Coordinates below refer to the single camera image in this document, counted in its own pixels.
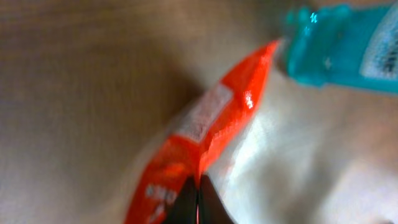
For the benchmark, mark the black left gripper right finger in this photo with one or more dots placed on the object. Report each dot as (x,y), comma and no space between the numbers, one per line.
(211,209)

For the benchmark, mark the blue liquid bottle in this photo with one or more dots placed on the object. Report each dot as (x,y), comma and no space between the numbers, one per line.
(355,47)

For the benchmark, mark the red snack bag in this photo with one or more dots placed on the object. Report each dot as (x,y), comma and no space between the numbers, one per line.
(201,137)

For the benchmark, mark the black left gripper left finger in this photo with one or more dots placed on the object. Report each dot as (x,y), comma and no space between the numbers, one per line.
(184,209)

